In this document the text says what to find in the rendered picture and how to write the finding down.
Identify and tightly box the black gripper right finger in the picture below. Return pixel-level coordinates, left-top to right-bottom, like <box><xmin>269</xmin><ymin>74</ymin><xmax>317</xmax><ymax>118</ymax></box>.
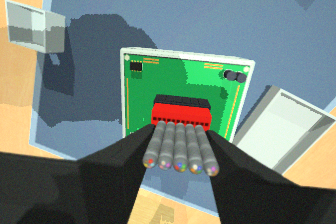
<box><xmin>206</xmin><ymin>130</ymin><xmax>336</xmax><ymax>224</ymax></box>

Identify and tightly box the blue work mat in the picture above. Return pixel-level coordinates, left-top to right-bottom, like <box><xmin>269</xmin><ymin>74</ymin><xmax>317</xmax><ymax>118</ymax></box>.
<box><xmin>29</xmin><ymin>0</ymin><xmax>336</xmax><ymax>217</ymax></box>

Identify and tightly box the red plug with grey cables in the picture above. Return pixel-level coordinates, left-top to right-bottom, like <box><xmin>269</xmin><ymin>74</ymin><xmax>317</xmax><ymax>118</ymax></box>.
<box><xmin>142</xmin><ymin>103</ymin><xmax>220</xmax><ymax>177</ymax></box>

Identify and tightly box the grey tray floor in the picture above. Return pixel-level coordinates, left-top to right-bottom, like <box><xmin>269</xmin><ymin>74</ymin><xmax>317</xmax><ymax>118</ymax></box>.
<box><xmin>239</xmin><ymin>92</ymin><xmax>325</xmax><ymax>169</ymax></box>

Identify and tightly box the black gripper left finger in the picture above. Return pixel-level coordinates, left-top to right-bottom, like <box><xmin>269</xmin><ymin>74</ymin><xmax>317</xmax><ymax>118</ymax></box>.
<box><xmin>0</xmin><ymin>124</ymin><xmax>155</xmax><ymax>224</ymax></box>

